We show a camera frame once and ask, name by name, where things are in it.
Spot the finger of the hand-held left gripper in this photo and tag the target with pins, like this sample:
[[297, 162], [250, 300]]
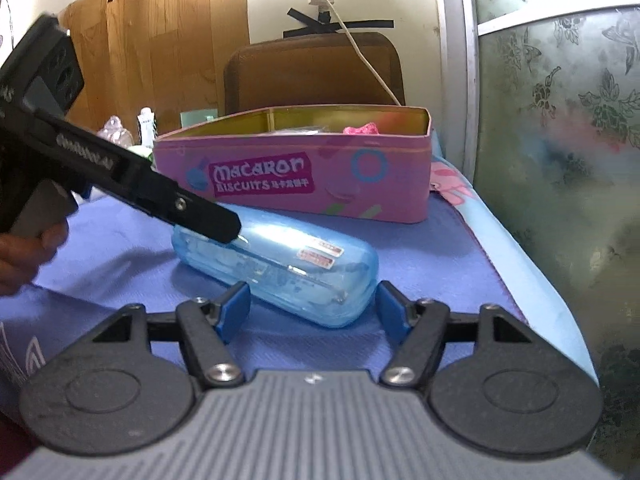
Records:
[[200, 215]]

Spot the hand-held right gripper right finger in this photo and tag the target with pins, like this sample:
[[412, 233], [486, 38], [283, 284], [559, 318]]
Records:
[[392, 310]]

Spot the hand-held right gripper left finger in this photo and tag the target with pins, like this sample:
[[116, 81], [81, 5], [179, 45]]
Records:
[[232, 310]]

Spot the blue translucent plastic case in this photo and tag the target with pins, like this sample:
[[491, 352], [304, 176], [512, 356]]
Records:
[[280, 280]]

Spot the pink biscuit tin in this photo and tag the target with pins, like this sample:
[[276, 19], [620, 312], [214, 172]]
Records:
[[300, 180]]

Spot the pink fluffy cloth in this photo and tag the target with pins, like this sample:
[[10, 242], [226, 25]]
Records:
[[360, 129]]

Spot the person's left hand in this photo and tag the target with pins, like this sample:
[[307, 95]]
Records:
[[25, 260]]

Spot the clear plastic bag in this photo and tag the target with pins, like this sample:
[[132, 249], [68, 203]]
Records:
[[115, 132]]

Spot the blue printed blanket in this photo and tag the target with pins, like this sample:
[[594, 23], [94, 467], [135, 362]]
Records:
[[125, 260]]

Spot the mint green card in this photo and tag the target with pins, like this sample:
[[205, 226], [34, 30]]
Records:
[[197, 119]]

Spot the white tube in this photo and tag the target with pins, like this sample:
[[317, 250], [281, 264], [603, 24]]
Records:
[[147, 127]]

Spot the wooden board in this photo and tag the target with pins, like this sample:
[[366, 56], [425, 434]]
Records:
[[165, 50]]

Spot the brown chair back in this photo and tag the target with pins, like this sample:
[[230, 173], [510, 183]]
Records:
[[310, 75]]

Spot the black tape cross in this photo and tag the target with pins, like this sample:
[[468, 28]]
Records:
[[325, 22]]

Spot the frosted floral window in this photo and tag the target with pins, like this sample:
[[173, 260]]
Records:
[[560, 135]]

